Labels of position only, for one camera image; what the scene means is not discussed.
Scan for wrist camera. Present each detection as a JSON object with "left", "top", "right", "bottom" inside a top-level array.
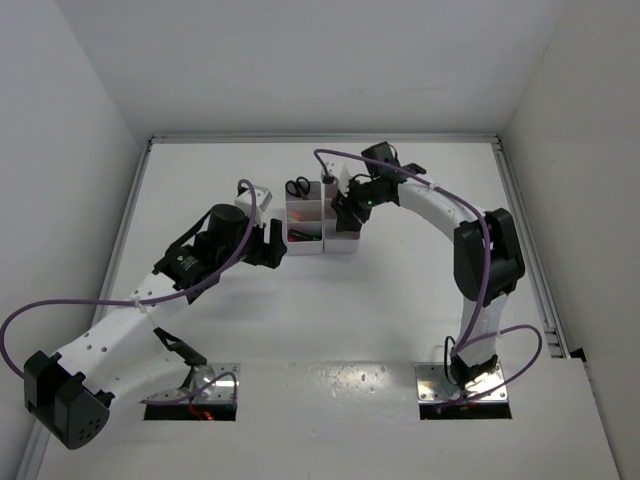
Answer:
[
  {"left": 234, "top": 186, "right": 273, "bottom": 225},
  {"left": 321, "top": 161, "right": 351, "bottom": 195}
]

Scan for pink black highlighter marker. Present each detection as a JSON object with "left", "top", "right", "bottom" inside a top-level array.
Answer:
[{"left": 287, "top": 229, "right": 322, "bottom": 242}]

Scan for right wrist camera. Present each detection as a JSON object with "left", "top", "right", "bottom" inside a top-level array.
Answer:
[{"left": 321, "top": 161, "right": 351, "bottom": 195}]

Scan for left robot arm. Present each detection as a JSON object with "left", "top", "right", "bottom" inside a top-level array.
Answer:
[{"left": 22, "top": 201, "right": 287, "bottom": 450}]

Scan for black handled scissors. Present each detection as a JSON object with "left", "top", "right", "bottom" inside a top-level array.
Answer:
[{"left": 285, "top": 176, "right": 311, "bottom": 200}]

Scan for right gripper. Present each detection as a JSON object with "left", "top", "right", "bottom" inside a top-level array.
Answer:
[{"left": 332, "top": 176, "right": 387, "bottom": 232}]

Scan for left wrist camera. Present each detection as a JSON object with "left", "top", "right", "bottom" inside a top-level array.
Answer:
[{"left": 234, "top": 186, "right": 273, "bottom": 225}]

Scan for metal base plate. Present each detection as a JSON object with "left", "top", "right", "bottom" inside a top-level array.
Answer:
[
  {"left": 415, "top": 363, "right": 509, "bottom": 406},
  {"left": 176, "top": 363, "right": 241, "bottom": 404}
]

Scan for green black highlighter marker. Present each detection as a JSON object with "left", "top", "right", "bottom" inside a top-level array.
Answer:
[{"left": 291, "top": 232, "right": 321, "bottom": 242}]

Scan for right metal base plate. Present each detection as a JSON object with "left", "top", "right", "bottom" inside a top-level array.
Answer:
[{"left": 415, "top": 363, "right": 509, "bottom": 406}]

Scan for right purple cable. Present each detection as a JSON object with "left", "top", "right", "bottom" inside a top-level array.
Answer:
[{"left": 313, "top": 148, "right": 545, "bottom": 407}]

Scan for white right organizer box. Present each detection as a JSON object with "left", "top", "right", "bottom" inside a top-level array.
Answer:
[{"left": 322, "top": 184, "right": 360, "bottom": 254}]

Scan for aluminium table frame rail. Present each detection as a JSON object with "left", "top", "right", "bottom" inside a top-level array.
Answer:
[{"left": 16, "top": 134, "right": 573, "bottom": 479}]

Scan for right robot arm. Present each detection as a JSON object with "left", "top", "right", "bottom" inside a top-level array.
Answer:
[{"left": 321, "top": 142, "right": 525, "bottom": 389}]

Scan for white organizer box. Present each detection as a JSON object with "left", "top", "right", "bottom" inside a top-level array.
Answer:
[
  {"left": 284, "top": 176, "right": 324, "bottom": 256},
  {"left": 322, "top": 184, "right": 360, "bottom": 254}
]

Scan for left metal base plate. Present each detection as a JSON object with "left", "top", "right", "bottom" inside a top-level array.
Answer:
[{"left": 176, "top": 363, "right": 241, "bottom": 404}]

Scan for white left organizer box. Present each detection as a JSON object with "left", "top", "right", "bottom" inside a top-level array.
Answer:
[{"left": 284, "top": 176, "right": 324, "bottom": 256}]

